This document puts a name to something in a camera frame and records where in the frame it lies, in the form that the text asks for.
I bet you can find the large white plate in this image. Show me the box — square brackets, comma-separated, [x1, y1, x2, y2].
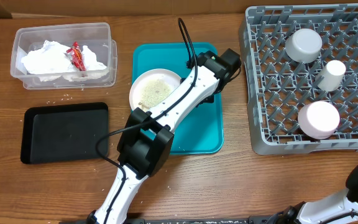
[129, 68, 181, 111]

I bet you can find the grey bowl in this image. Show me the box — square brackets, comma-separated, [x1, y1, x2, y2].
[285, 29, 323, 63]

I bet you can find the small pink plate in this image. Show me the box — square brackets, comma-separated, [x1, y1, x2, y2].
[298, 101, 340, 139]

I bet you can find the white cup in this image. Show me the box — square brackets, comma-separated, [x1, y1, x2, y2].
[316, 60, 346, 91]

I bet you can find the white napkin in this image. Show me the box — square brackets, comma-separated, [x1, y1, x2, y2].
[63, 45, 107, 82]
[21, 40, 76, 82]

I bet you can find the red sauce packet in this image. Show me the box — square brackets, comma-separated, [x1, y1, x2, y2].
[65, 42, 86, 71]

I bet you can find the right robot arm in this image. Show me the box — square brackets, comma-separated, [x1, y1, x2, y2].
[267, 165, 358, 224]

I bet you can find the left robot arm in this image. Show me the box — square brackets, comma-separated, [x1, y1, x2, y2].
[86, 49, 241, 223]

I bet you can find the grey dishwasher rack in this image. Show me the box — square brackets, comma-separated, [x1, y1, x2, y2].
[239, 3, 358, 155]

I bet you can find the teal serving tray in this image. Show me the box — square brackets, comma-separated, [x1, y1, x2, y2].
[132, 43, 224, 155]

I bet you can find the clear plastic bin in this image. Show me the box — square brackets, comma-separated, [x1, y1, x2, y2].
[10, 22, 117, 90]

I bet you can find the black tray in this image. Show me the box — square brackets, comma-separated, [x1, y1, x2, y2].
[21, 102, 109, 164]

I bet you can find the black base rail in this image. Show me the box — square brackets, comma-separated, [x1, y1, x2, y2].
[124, 216, 270, 224]

